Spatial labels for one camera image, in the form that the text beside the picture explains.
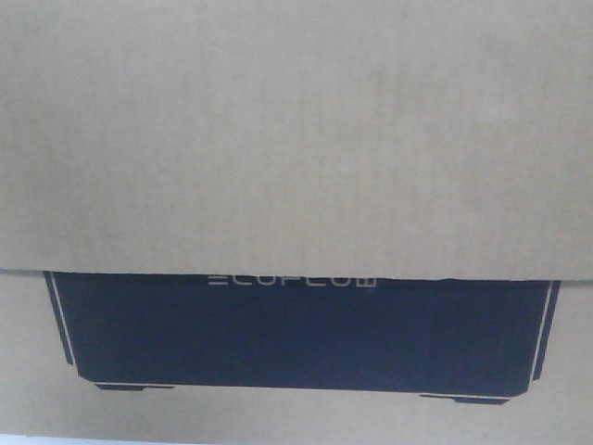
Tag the brown EcoFlow cardboard box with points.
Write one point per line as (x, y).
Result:
(410, 139)

